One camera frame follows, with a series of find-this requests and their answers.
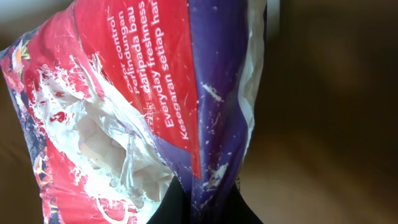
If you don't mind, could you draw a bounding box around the red purple pad packet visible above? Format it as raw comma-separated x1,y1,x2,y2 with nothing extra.
1,0,267,223

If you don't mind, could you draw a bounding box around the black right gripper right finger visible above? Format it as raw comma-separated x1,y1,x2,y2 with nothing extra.
222,184,263,224

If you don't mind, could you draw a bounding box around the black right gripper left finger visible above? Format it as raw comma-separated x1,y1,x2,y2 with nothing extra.
147,177,190,224

